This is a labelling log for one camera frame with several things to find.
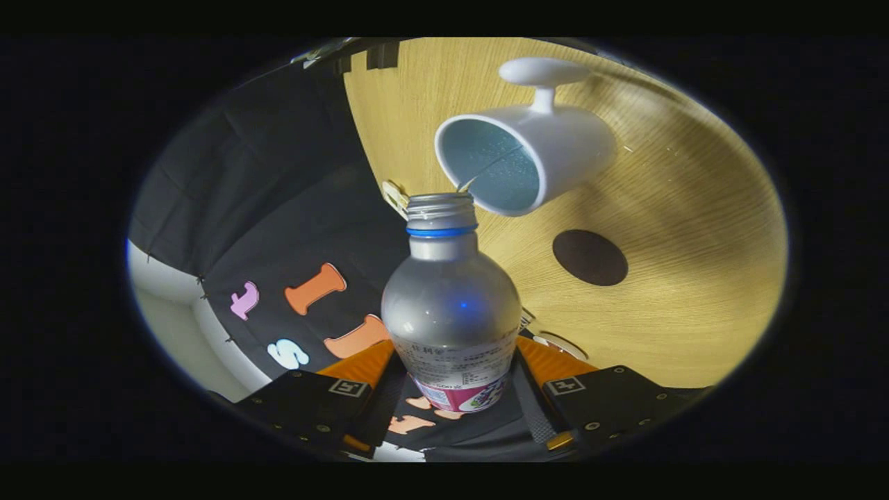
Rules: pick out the wooden table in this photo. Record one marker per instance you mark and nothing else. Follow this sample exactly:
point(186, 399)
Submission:
point(694, 278)

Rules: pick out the black table clamp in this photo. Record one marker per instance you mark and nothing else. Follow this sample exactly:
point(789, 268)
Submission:
point(382, 54)

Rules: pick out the silver juice bottle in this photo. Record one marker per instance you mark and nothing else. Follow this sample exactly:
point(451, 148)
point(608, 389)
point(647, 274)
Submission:
point(451, 305)

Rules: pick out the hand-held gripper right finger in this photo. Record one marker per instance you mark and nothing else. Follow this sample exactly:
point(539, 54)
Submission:
point(533, 413)

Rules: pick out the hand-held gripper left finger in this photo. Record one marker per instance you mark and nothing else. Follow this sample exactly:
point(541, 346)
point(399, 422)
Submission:
point(382, 413)

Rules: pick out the white divided dish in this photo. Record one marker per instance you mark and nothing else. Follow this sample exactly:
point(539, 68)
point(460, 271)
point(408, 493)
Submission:
point(394, 196)

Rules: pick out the dark brown round coaster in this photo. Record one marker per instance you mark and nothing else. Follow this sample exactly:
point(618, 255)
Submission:
point(590, 257)

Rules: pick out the white cup with blue inside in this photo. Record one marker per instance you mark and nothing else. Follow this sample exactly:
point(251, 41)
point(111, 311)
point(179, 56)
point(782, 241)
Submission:
point(569, 146)

